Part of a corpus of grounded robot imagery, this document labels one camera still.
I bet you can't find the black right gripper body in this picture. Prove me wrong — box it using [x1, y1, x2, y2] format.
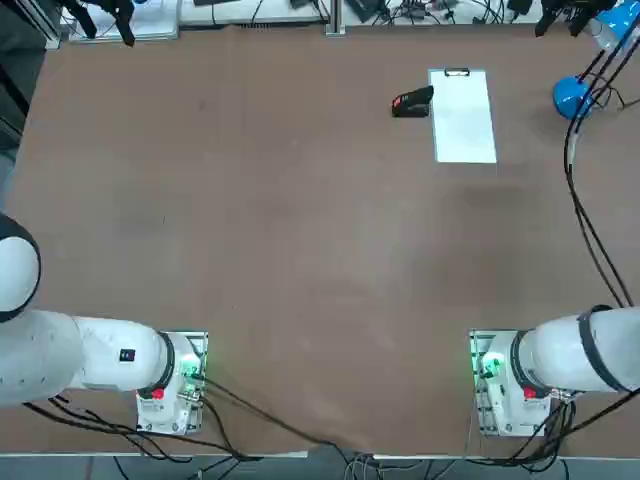
[542, 0, 617, 16]

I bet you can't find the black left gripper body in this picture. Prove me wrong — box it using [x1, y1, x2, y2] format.
[74, 0, 134, 11]

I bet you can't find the black stapler with red label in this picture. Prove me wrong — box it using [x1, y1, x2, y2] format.
[389, 84, 435, 119]

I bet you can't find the clipboard with metal clip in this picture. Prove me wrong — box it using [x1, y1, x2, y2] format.
[427, 67, 499, 165]

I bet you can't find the white paper sheet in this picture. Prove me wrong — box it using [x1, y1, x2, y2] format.
[429, 74, 498, 164]

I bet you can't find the aluminium profile post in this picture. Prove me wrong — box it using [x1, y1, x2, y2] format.
[325, 0, 347, 36]

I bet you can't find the black right arm base cable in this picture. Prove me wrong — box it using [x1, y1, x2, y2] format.
[469, 387, 640, 466]

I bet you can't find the black arm base cable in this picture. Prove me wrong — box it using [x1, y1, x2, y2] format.
[197, 377, 361, 459]
[469, 387, 640, 466]

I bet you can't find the black left arm base cable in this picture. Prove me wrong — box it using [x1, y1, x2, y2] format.
[197, 377, 361, 459]

